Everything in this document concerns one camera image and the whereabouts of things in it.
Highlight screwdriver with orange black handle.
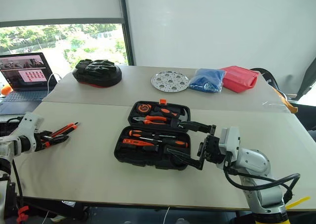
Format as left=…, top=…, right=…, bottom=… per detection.
left=128, top=129, right=177, bottom=139
left=138, top=135, right=190, bottom=148

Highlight white roller blind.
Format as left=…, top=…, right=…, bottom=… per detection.
left=0, top=0, right=124, bottom=23

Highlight white cable under table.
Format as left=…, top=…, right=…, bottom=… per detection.
left=163, top=205, right=171, bottom=224

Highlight orange strap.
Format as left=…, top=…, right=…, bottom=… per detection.
left=273, top=86, right=299, bottom=114

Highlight blue plastic bag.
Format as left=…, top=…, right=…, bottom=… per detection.
left=188, top=68, right=227, bottom=94

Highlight black boxing pad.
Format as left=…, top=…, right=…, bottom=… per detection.
left=72, top=58, right=123, bottom=89

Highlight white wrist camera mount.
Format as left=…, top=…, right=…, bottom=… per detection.
left=218, top=126, right=241, bottom=171
left=12, top=111, right=45, bottom=152

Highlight red clip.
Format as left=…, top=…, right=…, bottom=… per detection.
left=17, top=205, right=29, bottom=223

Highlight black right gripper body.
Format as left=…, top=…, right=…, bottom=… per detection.
left=197, top=134, right=227, bottom=165

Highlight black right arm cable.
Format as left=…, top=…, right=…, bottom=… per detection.
left=223, top=159, right=301, bottom=205

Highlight red plastic box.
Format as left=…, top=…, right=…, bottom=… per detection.
left=219, top=65, right=260, bottom=94

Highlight black tool case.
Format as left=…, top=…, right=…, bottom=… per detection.
left=114, top=98, right=192, bottom=172

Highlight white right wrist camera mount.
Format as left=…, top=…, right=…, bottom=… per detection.
left=218, top=126, right=241, bottom=171

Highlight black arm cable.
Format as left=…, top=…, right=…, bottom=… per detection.
left=223, top=159, right=301, bottom=205
left=9, top=158, right=25, bottom=210

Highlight orange handled pliers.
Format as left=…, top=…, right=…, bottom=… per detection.
left=132, top=115, right=171, bottom=126

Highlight dark window frame post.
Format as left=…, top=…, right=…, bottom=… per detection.
left=118, top=0, right=136, bottom=67

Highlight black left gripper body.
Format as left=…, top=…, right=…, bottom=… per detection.
left=33, top=132, right=48, bottom=153

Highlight orange black tape measure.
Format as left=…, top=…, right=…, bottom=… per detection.
left=137, top=103, right=152, bottom=114

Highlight yellow strip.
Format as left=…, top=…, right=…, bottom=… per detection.
left=286, top=196, right=312, bottom=210

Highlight orange voltage tester pen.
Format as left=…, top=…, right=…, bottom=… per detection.
left=122, top=138, right=156, bottom=147

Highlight open laptop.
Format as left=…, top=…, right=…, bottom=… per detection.
left=0, top=51, right=58, bottom=115

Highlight black strap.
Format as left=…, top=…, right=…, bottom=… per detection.
left=249, top=67, right=281, bottom=91

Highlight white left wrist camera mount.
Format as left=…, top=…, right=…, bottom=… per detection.
left=12, top=111, right=45, bottom=152

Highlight orange round object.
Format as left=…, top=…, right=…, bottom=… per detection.
left=0, top=84, right=13, bottom=96

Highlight perforated metal steamer plate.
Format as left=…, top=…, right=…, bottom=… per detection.
left=150, top=70, right=190, bottom=93

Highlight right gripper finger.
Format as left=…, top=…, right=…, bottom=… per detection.
left=177, top=121, right=217, bottom=135
left=166, top=147, right=205, bottom=172

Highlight orange black utility knife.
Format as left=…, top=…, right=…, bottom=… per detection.
left=40, top=122, right=79, bottom=148

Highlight hammer with orange black handle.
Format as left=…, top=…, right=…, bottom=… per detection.
left=151, top=106, right=189, bottom=129

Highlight white laptop cable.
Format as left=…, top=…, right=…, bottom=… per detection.
left=46, top=73, right=63, bottom=91

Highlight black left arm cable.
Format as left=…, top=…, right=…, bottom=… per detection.
left=9, top=158, right=25, bottom=210

